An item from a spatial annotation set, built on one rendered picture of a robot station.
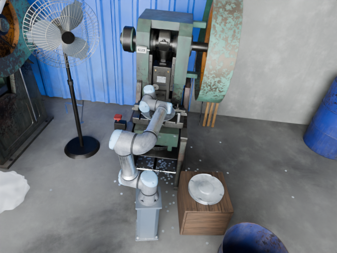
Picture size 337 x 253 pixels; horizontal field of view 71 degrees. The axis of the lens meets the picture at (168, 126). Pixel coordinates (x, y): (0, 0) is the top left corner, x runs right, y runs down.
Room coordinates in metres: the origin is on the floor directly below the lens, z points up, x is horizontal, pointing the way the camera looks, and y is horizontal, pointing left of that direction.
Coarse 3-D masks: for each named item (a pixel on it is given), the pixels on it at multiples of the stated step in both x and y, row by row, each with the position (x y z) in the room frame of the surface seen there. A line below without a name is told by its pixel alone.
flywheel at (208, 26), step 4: (212, 4) 2.01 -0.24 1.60; (212, 8) 1.99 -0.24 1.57; (212, 12) 2.02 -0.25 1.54; (208, 20) 2.11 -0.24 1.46; (208, 24) 2.09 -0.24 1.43; (208, 28) 2.10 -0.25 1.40; (208, 32) 2.11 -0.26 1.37; (208, 36) 2.10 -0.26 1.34; (204, 40) 2.16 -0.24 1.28; (208, 40) 1.84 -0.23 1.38; (208, 44) 1.80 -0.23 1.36; (204, 52) 2.08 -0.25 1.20; (204, 56) 2.06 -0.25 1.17; (204, 60) 2.04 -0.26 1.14; (204, 64) 2.01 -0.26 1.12; (204, 68) 1.98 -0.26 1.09; (200, 72) 2.02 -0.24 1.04; (200, 76) 1.96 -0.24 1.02; (200, 80) 1.90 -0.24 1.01; (200, 84) 1.85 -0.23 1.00; (200, 88) 1.79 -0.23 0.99
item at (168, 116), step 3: (174, 111) 1.72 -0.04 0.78; (144, 114) 1.63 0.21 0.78; (147, 114) 1.63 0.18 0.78; (168, 114) 1.66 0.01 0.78; (171, 114) 1.67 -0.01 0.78; (174, 114) 1.67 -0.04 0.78; (147, 117) 1.59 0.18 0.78; (150, 117) 1.59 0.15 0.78; (165, 117) 1.61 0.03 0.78; (168, 117) 1.62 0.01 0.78; (171, 117) 1.62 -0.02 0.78; (165, 120) 1.57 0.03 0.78
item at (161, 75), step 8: (160, 64) 1.78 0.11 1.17; (168, 64) 1.80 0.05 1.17; (152, 72) 1.74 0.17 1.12; (160, 72) 1.74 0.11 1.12; (168, 72) 1.73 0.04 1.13; (152, 80) 1.74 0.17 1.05; (160, 80) 1.73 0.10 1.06; (168, 80) 1.73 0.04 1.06; (160, 88) 1.74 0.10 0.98; (168, 88) 1.73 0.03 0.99; (160, 96) 1.71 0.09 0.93; (168, 96) 1.74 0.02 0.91
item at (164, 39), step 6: (162, 30) 1.78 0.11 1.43; (168, 30) 1.78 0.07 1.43; (162, 36) 1.75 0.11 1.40; (168, 36) 1.75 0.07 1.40; (162, 42) 1.72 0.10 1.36; (168, 42) 1.74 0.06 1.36; (156, 48) 1.81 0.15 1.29; (162, 48) 1.75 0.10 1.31; (168, 48) 1.77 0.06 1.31; (162, 54) 1.76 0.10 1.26; (168, 54) 1.78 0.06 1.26; (162, 60) 1.79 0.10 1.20
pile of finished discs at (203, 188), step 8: (200, 176) 1.37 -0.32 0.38; (208, 176) 1.38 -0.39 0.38; (192, 184) 1.28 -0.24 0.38; (200, 184) 1.28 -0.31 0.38; (208, 184) 1.29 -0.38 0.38; (216, 184) 1.30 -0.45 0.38; (192, 192) 1.20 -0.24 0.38; (200, 192) 1.20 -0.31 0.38; (208, 192) 1.21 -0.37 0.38; (216, 192) 1.22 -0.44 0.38; (200, 200) 1.13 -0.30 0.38; (208, 200) 1.14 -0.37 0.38; (216, 200) 1.14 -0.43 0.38
